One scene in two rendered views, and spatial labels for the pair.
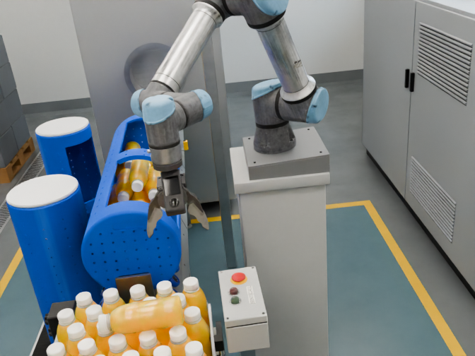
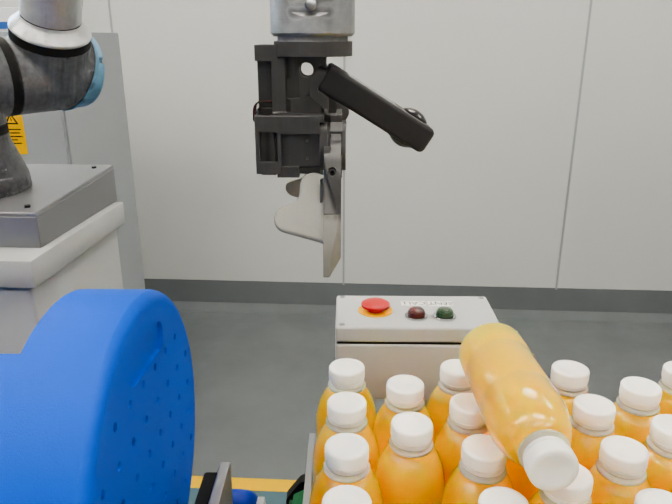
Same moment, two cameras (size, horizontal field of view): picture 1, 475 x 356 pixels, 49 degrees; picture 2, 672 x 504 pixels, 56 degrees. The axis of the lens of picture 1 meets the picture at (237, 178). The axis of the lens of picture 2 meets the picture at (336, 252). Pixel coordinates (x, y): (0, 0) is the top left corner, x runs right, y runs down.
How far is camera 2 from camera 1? 1.41 m
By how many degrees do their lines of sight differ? 78
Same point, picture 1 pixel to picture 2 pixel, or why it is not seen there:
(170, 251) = (188, 392)
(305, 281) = not seen: hidden behind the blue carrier
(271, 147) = (14, 179)
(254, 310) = (472, 304)
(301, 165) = (92, 194)
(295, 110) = (69, 73)
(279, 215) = not seen: hidden behind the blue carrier
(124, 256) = (149, 474)
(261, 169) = (52, 214)
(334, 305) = not seen: outside the picture
